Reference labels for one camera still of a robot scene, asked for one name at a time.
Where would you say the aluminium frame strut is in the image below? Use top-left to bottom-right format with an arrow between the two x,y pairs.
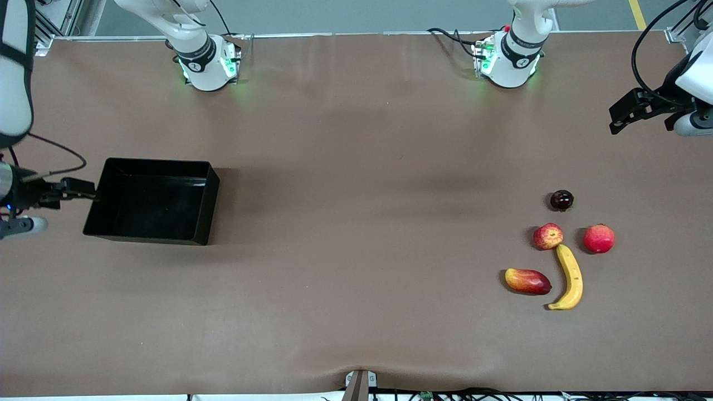
33,0 -> 85,57
665,0 -> 713,46

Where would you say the red yellow mango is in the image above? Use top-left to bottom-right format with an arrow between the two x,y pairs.
505,268 -> 552,296

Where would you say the yellow banana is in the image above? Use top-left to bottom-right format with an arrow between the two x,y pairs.
548,244 -> 584,311

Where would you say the black base power cable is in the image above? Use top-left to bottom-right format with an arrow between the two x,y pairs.
427,27 -> 481,60

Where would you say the silver table edge rail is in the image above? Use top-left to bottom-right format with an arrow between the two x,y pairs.
36,30 -> 592,43

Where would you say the brown table mat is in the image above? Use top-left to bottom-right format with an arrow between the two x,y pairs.
0,32 -> 713,397

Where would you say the red yellow apple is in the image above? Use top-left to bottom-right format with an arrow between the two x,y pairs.
533,223 -> 564,251

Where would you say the dark purple plum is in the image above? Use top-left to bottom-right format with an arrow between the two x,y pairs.
550,189 -> 575,212

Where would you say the grey camera stand clamp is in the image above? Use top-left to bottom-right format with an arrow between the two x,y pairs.
344,369 -> 378,401

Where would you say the black plastic box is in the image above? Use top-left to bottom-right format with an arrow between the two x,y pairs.
82,158 -> 220,246

